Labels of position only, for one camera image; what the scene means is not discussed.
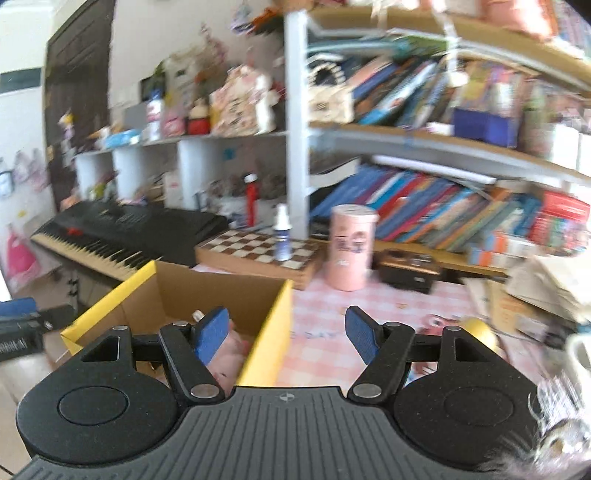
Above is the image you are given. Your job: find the dark brown box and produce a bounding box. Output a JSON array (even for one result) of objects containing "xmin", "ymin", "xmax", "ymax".
[{"xmin": 376, "ymin": 249, "xmax": 444, "ymax": 295}]

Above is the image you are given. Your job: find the dark picture frame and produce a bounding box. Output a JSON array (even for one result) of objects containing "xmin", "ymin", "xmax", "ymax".
[{"xmin": 140, "ymin": 75, "xmax": 165, "ymax": 101}]

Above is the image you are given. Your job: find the clear marker holder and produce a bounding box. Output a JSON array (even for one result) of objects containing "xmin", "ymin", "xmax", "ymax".
[{"xmin": 519, "ymin": 80, "xmax": 561, "ymax": 155}]

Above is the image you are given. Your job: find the dark wooden door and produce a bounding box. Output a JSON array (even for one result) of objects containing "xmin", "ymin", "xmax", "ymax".
[{"xmin": 44, "ymin": 0, "xmax": 116, "ymax": 208}]

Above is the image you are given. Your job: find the grey fluffy pompom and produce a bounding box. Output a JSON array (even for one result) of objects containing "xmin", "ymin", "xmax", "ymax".
[{"xmin": 480, "ymin": 369, "xmax": 591, "ymax": 476}]

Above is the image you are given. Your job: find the wooden chessboard box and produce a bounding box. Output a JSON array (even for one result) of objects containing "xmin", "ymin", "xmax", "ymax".
[{"xmin": 195, "ymin": 228, "xmax": 324, "ymax": 291}]

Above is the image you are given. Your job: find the black electronic keyboard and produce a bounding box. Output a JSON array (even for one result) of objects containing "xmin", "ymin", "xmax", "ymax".
[{"xmin": 30, "ymin": 199, "xmax": 230, "ymax": 282}]

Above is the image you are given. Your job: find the blue tissue pack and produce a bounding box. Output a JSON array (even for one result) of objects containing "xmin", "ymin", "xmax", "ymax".
[{"xmin": 102, "ymin": 128, "xmax": 141, "ymax": 148}]

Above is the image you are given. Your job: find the yellow tape roll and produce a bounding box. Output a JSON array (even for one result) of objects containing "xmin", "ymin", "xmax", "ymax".
[{"xmin": 462, "ymin": 318, "xmax": 502, "ymax": 356}]

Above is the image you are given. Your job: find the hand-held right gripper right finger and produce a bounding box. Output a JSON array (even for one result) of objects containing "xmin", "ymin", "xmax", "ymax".
[{"xmin": 345, "ymin": 305, "xmax": 504, "ymax": 407}]

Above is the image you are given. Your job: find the pink printed can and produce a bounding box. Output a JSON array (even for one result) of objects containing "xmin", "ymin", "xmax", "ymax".
[{"xmin": 324, "ymin": 204, "xmax": 379, "ymax": 292}]

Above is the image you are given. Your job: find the white orange small box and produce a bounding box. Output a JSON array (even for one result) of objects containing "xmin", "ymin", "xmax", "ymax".
[
  {"xmin": 467, "ymin": 247, "xmax": 513, "ymax": 269},
  {"xmin": 489, "ymin": 233, "xmax": 536, "ymax": 257}
]

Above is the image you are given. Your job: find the white quilted handbag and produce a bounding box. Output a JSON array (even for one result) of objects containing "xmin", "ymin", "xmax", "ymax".
[{"xmin": 305, "ymin": 60, "xmax": 354, "ymax": 125}]

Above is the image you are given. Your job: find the cat figure decoration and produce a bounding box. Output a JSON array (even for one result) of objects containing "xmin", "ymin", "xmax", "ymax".
[{"xmin": 209, "ymin": 65, "xmax": 278, "ymax": 137}]

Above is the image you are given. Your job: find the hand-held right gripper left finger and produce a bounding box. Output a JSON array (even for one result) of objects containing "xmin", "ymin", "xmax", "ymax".
[{"xmin": 78, "ymin": 306, "xmax": 230, "ymax": 407}]

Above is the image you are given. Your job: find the pink small box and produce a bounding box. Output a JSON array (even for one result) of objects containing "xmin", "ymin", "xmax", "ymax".
[{"xmin": 161, "ymin": 106, "xmax": 188, "ymax": 138}]

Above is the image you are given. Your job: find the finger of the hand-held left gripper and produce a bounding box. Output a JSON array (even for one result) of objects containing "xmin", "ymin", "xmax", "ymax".
[
  {"xmin": 28, "ymin": 305, "xmax": 77, "ymax": 330},
  {"xmin": 0, "ymin": 298, "xmax": 40, "ymax": 322}
]

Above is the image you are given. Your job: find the pink checkered desktop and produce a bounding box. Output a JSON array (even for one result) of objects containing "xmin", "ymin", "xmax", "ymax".
[{"xmin": 191, "ymin": 263, "xmax": 573, "ymax": 402}]

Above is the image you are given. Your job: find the white spray bottle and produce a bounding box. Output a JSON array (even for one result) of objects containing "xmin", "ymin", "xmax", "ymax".
[{"xmin": 272, "ymin": 203, "xmax": 293, "ymax": 262}]

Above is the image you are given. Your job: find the yellow cardboard box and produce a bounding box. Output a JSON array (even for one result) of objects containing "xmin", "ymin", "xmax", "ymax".
[{"xmin": 61, "ymin": 260, "xmax": 294, "ymax": 388}]

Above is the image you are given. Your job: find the dark blue case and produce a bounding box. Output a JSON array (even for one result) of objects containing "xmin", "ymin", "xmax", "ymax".
[{"xmin": 452, "ymin": 107, "xmax": 520, "ymax": 148}]

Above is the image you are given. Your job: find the white brush pen holder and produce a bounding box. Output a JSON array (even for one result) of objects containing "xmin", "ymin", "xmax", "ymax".
[{"xmin": 198, "ymin": 178, "xmax": 278, "ymax": 229}]

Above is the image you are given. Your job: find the red jar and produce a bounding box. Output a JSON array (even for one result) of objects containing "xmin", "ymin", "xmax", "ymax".
[{"xmin": 187, "ymin": 98, "xmax": 212, "ymax": 136}]

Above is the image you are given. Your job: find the grey box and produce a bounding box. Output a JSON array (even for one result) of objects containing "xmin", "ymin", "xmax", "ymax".
[{"xmin": 122, "ymin": 102, "xmax": 151, "ymax": 134}]

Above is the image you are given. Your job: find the row of blue leaning books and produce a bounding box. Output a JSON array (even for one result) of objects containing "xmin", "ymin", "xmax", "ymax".
[{"xmin": 310, "ymin": 166, "xmax": 546, "ymax": 259}]

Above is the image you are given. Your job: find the white box red label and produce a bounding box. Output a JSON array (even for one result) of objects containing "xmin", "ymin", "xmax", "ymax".
[{"xmin": 164, "ymin": 171, "xmax": 183, "ymax": 208}]

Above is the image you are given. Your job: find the red printed box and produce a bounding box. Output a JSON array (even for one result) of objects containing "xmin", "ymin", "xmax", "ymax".
[{"xmin": 531, "ymin": 191, "xmax": 591, "ymax": 252}]

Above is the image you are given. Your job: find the stack of papers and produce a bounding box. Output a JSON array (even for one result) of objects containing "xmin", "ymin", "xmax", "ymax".
[{"xmin": 505, "ymin": 254, "xmax": 591, "ymax": 324}]

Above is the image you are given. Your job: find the pink tote bag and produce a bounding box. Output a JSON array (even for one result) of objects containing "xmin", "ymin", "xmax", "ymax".
[{"xmin": 4, "ymin": 224, "xmax": 42, "ymax": 289}]

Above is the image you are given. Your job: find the white frame wooden bookshelf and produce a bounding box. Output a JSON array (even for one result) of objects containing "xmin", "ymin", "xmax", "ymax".
[{"xmin": 283, "ymin": 0, "xmax": 591, "ymax": 241}]

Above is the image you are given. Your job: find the pink plush pig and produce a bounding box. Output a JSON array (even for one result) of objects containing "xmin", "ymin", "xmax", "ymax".
[{"xmin": 203, "ymin": 323, "xmax": 259, "ymax": 393}]

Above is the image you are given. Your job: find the white low shelf unit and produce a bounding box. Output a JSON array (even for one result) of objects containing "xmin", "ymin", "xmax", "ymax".
[{"xmin": 74, "ymin": 131, "xmax": 289, "ymax": 217}]

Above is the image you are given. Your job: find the white lotion bottle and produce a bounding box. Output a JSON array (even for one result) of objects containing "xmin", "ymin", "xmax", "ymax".
[{"xmin": 147, "ymin": 90, "xmax": 165, "ymax": 141}]

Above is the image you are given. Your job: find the row of mixed colourful books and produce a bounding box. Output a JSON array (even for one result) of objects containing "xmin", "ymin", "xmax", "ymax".
[{"xmin": 351, "ymin": 55, "xmax": 532, "ymax": 139}]

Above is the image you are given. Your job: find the red bottle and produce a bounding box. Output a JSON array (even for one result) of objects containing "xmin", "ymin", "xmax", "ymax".
[{"xmin": 244, "ymin": 173, "xmax": 258, "ymax": 227}]

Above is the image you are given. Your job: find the white marker holder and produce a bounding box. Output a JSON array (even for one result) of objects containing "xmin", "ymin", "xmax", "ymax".
[{"xmin": 547, "ymin": 122, "xmax": 591, "ymax": 171}]

